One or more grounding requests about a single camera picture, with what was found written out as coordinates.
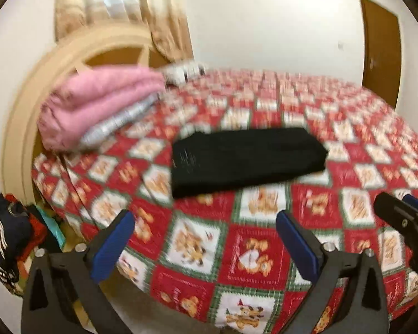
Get brown wooden door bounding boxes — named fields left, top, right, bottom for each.
left=359, top=0, right=403, bottom=110

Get cream arched headboard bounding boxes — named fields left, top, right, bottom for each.
left=1, top=24, right=171, bottom=206

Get black pants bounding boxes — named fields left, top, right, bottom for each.
left=171, top=127, right=329, bottom=199

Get grey patterned pillow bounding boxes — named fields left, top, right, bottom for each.
left=79, top=92, right=161, bottom=148
left=160, top=60, right=207, bottom=86

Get pink folded blanket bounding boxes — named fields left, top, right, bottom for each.
left=38, top=66, right=166, bottom=152

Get beige curtain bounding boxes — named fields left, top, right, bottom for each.
left=54, top=0, right=194, bottom=61

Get red checkered bedspread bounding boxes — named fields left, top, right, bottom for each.
left=31, top=68, right=418, bottom=329

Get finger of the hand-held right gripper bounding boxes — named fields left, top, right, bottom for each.
left=374, top=192, right=418, bottom=239

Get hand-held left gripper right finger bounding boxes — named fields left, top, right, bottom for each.
left=276, top=210, right=391, bottom=334

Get dark striped cloth bundle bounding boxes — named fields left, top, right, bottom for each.
left=0, top=192, right=33, bottom=294

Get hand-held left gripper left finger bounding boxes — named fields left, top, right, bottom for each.
left=20, top=210, right=136, bottom=334

